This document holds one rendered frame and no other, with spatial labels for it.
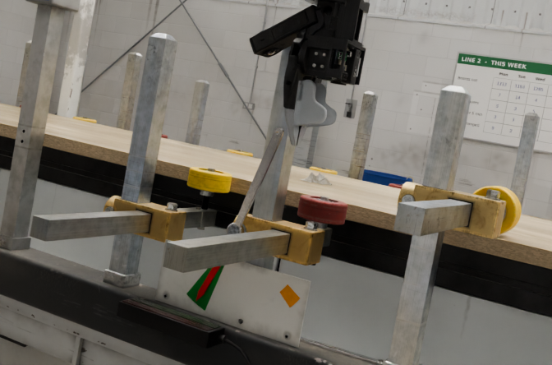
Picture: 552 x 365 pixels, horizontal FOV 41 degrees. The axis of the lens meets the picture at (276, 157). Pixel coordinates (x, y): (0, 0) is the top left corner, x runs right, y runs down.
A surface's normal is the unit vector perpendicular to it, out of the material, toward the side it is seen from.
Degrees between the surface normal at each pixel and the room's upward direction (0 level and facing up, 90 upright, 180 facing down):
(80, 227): 90
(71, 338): 90
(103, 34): 90
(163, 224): 90
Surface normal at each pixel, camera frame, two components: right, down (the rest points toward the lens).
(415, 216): -0.45, -0.04
